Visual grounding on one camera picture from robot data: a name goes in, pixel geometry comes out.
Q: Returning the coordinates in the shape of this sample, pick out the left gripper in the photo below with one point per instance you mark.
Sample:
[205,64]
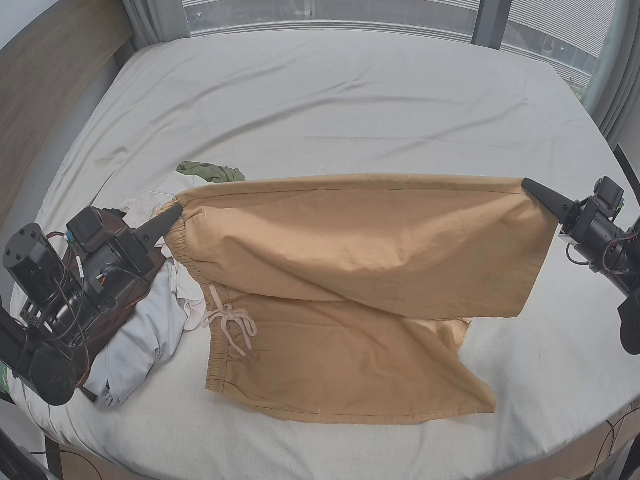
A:
[117,263]

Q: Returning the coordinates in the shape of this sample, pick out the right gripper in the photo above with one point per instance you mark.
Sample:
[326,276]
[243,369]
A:
[592,238]

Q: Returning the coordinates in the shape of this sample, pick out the tan shorts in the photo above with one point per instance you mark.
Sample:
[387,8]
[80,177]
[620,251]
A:
[350,228]

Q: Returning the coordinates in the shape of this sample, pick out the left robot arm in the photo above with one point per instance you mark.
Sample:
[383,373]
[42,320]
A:
[30,263]

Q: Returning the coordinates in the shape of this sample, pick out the bed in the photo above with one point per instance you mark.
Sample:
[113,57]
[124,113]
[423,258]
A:
[350,108]

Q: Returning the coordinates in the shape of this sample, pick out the cream garment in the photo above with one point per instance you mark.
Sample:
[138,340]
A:
[150,200]

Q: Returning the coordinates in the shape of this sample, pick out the dark brown garment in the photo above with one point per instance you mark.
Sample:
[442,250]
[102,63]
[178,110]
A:
[117,219]

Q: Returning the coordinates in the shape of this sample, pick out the olive green garment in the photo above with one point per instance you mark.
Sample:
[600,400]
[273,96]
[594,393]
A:
[210,170]

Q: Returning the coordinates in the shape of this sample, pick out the pale grey garment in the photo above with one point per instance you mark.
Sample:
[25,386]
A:
[145,333]

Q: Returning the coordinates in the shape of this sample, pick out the grey curtain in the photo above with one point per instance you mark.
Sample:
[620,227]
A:
[620,68]
[150,3]

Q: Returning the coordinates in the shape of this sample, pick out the window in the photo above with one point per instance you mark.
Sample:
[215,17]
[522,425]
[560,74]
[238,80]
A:
[325,8]

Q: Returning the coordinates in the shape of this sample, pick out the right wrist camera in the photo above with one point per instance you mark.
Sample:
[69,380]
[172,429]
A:
[609,193]

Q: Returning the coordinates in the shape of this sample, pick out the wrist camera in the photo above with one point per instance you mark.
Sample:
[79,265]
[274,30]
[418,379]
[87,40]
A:
[609,193]
[85,228]

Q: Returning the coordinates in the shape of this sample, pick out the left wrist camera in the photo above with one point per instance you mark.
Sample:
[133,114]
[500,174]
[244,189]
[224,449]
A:
[85,228]

